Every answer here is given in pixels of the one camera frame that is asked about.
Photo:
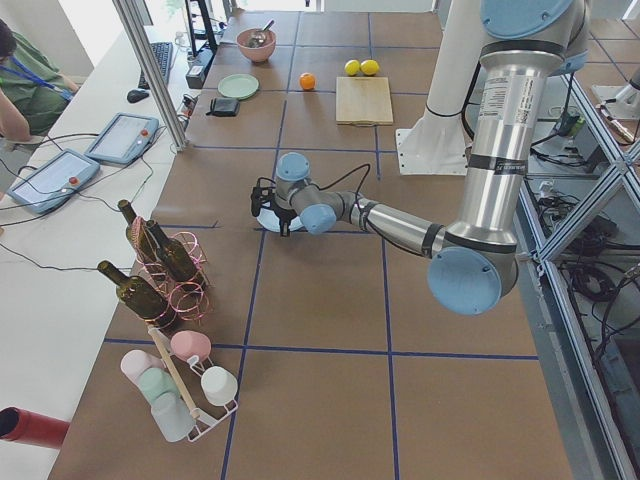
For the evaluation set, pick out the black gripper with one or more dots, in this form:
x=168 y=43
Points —
x=282 y=216

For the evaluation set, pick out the pale pink cup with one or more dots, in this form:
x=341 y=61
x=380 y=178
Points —
x=135 y=362

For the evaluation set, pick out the black keyboard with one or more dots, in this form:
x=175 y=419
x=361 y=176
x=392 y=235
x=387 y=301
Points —
x=163 y=53

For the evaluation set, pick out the mint green cup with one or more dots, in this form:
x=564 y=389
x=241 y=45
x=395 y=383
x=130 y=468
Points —
x=154 y=382

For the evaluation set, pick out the red cylinder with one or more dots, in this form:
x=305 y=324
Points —
x=26 y=427

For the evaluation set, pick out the green wine bottle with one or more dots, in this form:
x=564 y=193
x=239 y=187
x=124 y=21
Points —
x=142 y=298
x=136 y=234
x=172 y=254

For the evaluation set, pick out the rear green wine bottle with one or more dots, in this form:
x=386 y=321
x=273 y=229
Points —
x=136 y=234

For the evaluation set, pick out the pale blue cup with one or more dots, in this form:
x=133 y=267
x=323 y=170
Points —
x=172 y=416

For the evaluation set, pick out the far teach pendant tablet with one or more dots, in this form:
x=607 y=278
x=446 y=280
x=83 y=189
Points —
x=123 y=139

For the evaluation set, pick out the dark grey folded cloth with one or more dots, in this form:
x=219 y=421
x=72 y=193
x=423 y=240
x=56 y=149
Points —
x=223 y=107

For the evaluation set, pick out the yellow lemon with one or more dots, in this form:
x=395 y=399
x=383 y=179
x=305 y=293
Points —
x=352 y=67
x=369 y=67

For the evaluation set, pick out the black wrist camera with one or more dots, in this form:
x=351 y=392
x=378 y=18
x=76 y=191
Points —
x=261 y=193

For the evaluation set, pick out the near teach pendant tablet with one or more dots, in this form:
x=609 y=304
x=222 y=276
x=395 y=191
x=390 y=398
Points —
x=47 y=188

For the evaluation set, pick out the pink bowl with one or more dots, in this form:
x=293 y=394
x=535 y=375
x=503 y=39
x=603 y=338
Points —
x=253 y=50

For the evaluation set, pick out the right yellow lemon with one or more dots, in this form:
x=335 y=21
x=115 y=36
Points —
x=369 y=67

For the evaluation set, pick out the light green plate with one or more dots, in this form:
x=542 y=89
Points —
x=238 y=86

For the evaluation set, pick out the copper wire bottle rack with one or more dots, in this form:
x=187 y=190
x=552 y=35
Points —
x=189 y=299

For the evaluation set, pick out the light blue plate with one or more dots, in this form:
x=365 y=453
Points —
x=269 y=220

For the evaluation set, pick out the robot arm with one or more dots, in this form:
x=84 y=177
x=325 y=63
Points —
x=521 y=44

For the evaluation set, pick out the middle green wine bottle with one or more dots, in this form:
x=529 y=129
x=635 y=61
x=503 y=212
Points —
x=172 y=254

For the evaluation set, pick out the black computer mouse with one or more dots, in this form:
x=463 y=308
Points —
x=137 y=95

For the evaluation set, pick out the pink cup on top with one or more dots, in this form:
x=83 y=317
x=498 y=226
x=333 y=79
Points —
x=188 y=343

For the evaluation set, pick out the wooden rack handle stick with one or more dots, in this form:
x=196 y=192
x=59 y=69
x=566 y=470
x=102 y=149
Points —
x=162 y=343

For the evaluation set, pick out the seated person in green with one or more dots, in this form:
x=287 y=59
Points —
x=34 y=92

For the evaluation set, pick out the orange fruit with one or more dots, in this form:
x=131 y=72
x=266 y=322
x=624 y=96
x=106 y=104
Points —
x=307 y=81

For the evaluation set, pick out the left yellow lemon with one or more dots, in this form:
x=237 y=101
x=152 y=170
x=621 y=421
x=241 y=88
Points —
x=352 y=67

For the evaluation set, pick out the white cup on right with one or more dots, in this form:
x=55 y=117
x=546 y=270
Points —
x=219 y=386

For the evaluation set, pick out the white wire cup rack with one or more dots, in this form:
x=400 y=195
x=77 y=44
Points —
x=210 y=416

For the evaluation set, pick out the front green wine bottle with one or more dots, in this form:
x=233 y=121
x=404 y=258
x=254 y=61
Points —
x=142 y=298

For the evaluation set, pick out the wooden cutting board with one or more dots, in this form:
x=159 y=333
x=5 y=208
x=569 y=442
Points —
x=363 y=101

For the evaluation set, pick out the teach pendant tablet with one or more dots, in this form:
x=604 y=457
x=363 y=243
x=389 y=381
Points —
x=123 y=139
x=47 y=188

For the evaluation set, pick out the metal scoop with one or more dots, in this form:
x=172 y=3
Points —
x=259 y=36

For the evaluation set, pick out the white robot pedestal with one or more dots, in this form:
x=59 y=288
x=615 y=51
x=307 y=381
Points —
x=436 y=145

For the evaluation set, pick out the aluminium frame post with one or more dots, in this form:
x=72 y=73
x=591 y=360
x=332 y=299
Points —
x=134 y=28

